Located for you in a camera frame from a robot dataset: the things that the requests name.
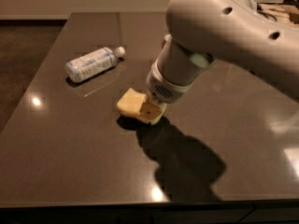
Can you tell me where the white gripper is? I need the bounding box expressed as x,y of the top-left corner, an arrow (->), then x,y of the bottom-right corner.
137,63 -> 192,125

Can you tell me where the yellow wavy sponge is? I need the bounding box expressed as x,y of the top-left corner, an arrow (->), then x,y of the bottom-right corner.
117,88 -> 145,119

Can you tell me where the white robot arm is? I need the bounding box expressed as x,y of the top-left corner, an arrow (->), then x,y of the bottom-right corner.
138,0 -> 299,124

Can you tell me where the orange La Croix can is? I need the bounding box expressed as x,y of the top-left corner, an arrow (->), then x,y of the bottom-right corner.
162,34 -> 171,49

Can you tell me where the clear plastic water bottle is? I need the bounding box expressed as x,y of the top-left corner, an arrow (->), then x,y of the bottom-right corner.
65,47 -> 126,83

